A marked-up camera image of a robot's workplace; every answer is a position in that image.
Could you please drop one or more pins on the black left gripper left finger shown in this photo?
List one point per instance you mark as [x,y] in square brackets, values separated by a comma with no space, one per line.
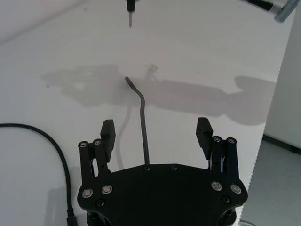
[104,150]

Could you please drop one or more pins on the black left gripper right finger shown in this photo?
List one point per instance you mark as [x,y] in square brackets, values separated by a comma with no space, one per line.
[205,139]

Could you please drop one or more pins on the white panel with dark base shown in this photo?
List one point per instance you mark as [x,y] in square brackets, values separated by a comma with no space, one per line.
[285,94]

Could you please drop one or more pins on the black tool with pointed tip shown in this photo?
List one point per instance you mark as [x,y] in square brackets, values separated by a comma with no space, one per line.
[130,7]

